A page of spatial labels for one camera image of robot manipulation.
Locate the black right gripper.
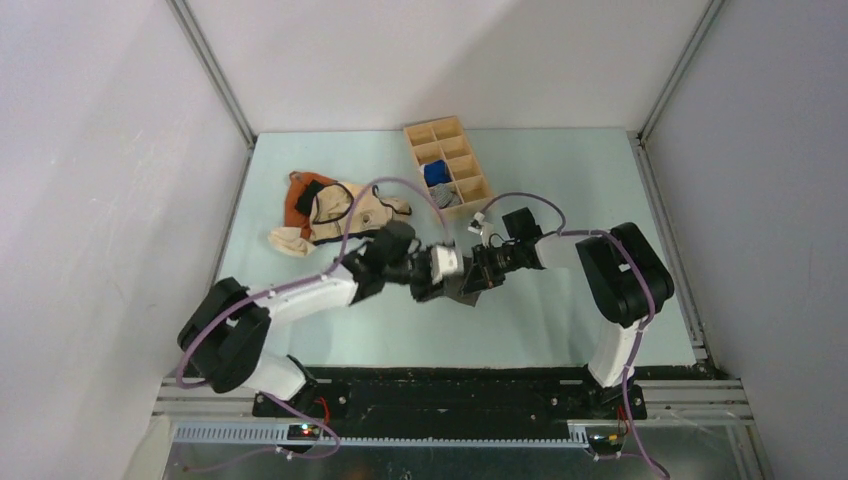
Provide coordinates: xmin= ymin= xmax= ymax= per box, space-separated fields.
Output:
xmin=462 ymin=242 xmax=522 ymax=297

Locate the brown boxer briefs beige waistband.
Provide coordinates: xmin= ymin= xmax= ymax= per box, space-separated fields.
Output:
xmin=443 ymin=256 xmax=483 ymax=307

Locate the wooden compartment organizer box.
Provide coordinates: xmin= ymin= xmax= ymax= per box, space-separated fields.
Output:
xmin=402 ymin=116 xmax=494 ymax=220

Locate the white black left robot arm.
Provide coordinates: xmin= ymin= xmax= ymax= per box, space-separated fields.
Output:
xmin=177 ymin=221 xmax=463 ymax=417

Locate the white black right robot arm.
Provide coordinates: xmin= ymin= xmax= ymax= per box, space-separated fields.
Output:
xmin=460 ymin=208 xmax=675 ymax=418

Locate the beige underwear pile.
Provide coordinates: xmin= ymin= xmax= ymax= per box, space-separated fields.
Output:
xmin=268 ymin=182 xmax=412 ymax=257

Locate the striped grey rolled underwear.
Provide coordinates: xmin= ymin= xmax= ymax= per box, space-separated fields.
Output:
xmin=429 ymin=183 xmax=462 ymax=209

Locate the blue rolled underwear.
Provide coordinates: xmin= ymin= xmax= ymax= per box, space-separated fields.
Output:
xmin=420 ymin=159 xmax=453 ymax=188

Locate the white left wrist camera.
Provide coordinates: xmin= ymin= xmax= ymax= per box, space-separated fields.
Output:
xmin=429 ymin=244 xmax=464 ymax=284

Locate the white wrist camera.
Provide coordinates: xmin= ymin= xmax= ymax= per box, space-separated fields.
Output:
xmin=429 ymin=244 xmax=464 ymax=284
xmin=467 ymin=212 xmax=494 ymax=246

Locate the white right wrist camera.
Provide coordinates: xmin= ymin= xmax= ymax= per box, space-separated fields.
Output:
xmin=467 ymin=212 xmax=494 ymax=246

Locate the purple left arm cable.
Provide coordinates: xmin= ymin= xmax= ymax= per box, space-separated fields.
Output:
xmin=173 ymin=176 xmax=458 ymax=475

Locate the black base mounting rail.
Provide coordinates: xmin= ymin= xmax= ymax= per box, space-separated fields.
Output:
xmin=182 ymin=360 xmax=647 ymax=439

